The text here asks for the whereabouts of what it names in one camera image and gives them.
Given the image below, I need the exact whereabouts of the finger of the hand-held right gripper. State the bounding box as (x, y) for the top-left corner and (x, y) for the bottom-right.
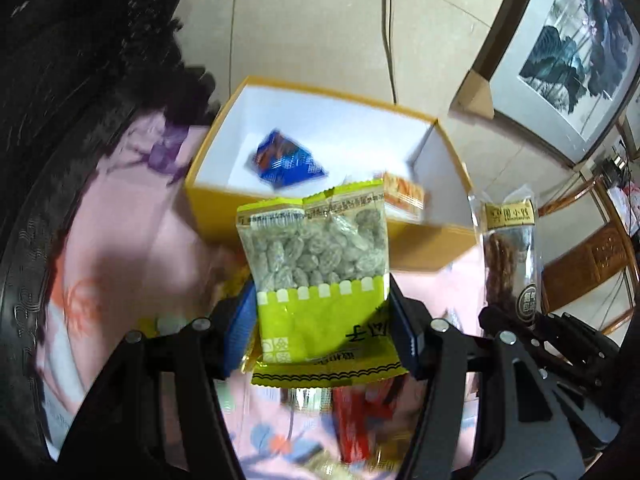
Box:
(477, 305), (551, 376)
(535, 312), (601, 356)

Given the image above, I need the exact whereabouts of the pink printed blanket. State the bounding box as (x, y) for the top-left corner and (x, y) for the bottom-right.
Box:
(37, 110), (486, 480)

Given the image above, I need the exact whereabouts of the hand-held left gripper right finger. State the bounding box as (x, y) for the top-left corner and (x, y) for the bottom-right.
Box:
(387, 277), (586, 480)

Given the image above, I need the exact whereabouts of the brown wooden chair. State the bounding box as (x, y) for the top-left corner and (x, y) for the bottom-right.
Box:
(535, 175), (640, 336)

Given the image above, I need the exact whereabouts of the white power cable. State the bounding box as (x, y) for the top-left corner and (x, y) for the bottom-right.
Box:
(382, 0), (406, 106)

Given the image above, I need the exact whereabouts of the dark carved wooden headboard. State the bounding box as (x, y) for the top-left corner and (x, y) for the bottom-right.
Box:
(0, 0), (221, 461)

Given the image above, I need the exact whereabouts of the cardboard corner protector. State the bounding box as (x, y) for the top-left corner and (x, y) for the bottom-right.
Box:
(450, 70), (496, 118)

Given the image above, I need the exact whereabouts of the clear brown snack packet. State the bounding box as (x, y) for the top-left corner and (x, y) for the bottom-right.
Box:
(480, 185), (543, 331)

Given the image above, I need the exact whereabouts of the yellow cardboard box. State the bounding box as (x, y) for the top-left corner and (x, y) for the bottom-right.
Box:
(184, 76), (478, 273)

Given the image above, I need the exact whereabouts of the framed ink painting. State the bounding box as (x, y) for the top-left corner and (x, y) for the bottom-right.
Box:
(470, 0), (640, 168)

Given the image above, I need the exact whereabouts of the orange snack packet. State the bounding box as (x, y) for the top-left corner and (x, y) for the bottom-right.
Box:
(375, 172), (431, 223)

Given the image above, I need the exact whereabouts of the red-orange snack packet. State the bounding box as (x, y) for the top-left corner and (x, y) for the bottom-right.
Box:
(330, 380), (426, 466)

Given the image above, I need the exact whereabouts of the yellow-green raisin snack packet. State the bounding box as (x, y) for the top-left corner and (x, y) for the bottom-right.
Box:
(236, 180), (410, 388)

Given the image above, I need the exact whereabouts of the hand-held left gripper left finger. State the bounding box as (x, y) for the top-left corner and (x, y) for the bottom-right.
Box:
(57, 280), (258, 480)

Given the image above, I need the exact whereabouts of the yellow snack packet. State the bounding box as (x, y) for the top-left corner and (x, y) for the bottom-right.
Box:
(215, 262), (251, 303)

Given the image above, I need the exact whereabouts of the blue snack packet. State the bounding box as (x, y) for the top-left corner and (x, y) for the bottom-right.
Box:
(247, 130), (328, 191)

